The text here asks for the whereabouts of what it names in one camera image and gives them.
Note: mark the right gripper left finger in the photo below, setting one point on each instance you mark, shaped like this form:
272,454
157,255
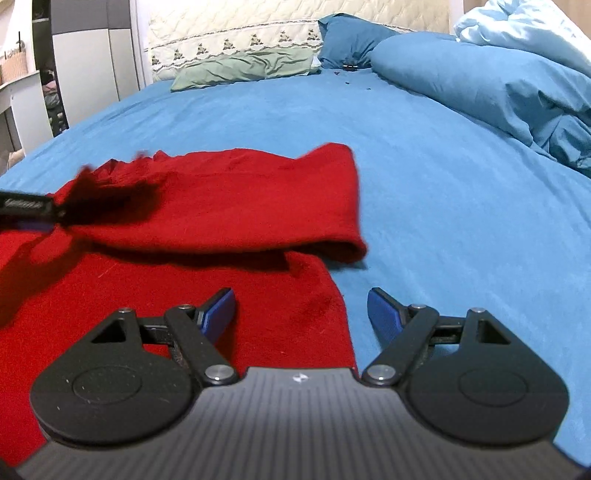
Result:
131,378

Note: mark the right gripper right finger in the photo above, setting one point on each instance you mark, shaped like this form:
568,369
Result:
468,378

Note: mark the red knit sweater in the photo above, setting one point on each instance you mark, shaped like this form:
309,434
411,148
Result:
161,231

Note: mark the blue bed sheet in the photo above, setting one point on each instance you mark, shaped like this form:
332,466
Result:
456,213

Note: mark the grey white wardrobe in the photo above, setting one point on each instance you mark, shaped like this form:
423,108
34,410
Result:
94,49

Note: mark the cream quilted headboard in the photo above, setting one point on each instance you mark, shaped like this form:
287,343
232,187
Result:
173,34

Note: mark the green pillow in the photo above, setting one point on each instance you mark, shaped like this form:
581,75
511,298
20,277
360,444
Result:
246,66

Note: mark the blue duvet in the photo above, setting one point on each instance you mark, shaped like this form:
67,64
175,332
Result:
543,104

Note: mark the light blue satin blanket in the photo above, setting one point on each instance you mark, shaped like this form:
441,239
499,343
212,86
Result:
538,27

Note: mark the dark blue pillow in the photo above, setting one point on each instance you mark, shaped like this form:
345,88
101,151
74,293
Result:
348,41

